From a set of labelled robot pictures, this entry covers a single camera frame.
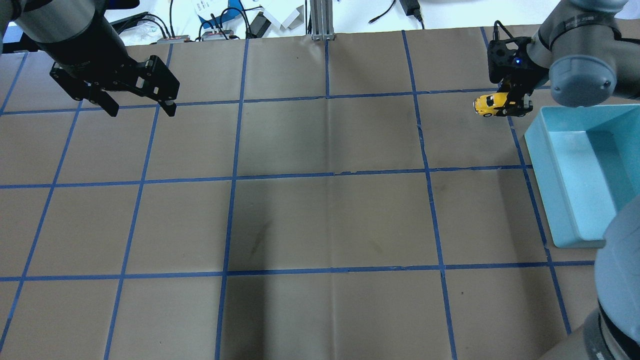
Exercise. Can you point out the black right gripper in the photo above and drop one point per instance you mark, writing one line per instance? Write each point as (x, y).
(527, 71)

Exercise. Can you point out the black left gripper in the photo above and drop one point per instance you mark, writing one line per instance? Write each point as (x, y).
(86, 63)

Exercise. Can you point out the yellow toy beetle car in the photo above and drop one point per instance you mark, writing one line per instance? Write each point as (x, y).
(491, 105)

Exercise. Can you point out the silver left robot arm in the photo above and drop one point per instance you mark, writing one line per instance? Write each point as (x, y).
(90, 58)

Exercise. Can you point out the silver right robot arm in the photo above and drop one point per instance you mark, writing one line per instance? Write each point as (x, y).
(590, 61)

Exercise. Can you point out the turquoise plastic bin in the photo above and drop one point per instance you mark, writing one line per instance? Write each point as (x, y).
(586, 162)

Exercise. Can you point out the blue box on desk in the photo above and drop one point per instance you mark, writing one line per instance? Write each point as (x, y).
(221, 20)

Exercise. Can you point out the black power adapter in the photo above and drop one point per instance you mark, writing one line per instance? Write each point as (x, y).
(410, 7)

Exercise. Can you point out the white folded cardboard piece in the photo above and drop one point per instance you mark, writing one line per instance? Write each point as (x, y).
(284, 13)

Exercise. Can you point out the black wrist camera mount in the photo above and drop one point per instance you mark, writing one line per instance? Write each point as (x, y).
(507, 57)

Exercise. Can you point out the aluminium frame post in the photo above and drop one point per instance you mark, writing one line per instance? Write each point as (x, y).
(321, 24)

